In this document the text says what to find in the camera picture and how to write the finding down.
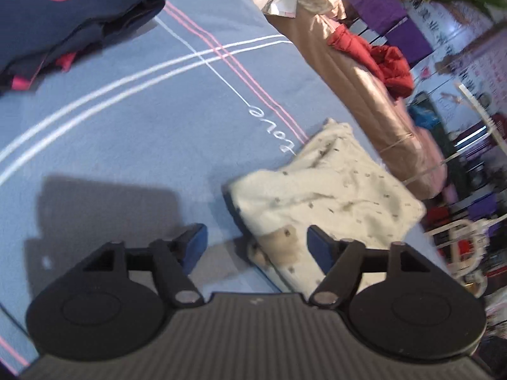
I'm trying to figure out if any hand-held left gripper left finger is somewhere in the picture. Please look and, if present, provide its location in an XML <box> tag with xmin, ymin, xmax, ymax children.
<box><xmin>82</xmin><ymin>224</ymin><xmax>209</xmax><ymax>308</ymax></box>

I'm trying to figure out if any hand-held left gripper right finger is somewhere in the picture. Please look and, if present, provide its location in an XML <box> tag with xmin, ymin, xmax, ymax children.
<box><xmin>307</xmin><ymin>224</ymin><xmax>433</xmax><ymax>308</ymax></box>

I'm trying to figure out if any beige dotted garment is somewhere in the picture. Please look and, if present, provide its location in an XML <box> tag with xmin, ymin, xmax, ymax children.
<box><xmin>226</xmin><ymin>118</ymin><xmax>427</xmax><ymax>297</ymax></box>

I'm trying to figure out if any blue striped bed sheet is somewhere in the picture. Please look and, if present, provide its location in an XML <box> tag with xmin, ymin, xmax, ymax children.
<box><xmin>0</xmin><ymin>0</ymin><xmax>448</xmax><ymax>377</ymax></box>

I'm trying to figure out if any tan rolled bedding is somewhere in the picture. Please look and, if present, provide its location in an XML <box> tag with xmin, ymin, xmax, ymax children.
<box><xmin>261</xmin><ymin>4</ymin><xmax>448</xmax><ymax>200</ymax></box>

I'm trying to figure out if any red jacket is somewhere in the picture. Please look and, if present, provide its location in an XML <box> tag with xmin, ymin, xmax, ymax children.
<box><xmin>327</xmin><ymin>24</ymin><xmax>415</xmax><ymax>99</ymax></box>

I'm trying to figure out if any purple cloth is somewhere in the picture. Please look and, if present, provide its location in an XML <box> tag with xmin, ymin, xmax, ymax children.
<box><xmin>349</xmin><ymin>0</ymin><xmax>433</xmax><ymax>64</ymax></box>

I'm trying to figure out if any white banner with black print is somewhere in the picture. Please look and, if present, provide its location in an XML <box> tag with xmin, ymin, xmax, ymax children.
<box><xmin>404</xmin><ymin>0</ymin><xmax>482</xmax><ymax>72</ymax></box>

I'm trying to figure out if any navy garment with pink print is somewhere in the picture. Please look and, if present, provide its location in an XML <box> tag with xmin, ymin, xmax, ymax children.
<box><xmin>0</xmin><ymin>0</ymin><xmax>166</xmax><ymax>92</ymax></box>

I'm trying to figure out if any white metal frame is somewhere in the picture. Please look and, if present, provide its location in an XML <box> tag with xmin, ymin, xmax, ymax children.
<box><xmin>433</xmin><ymin>218</ymin><xmax>490</xmax><ymax>297</ymax></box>

